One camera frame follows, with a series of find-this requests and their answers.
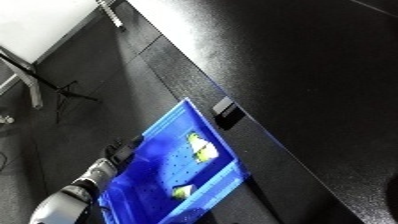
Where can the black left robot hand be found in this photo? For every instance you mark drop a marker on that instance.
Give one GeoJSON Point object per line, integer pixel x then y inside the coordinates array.
{"type": "Point", "coordinates": [124, 150]}

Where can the pale left robot arm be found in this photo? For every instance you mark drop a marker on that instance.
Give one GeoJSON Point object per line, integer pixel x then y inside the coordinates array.
{"type": "Point", "coordinates": [65, 200]}

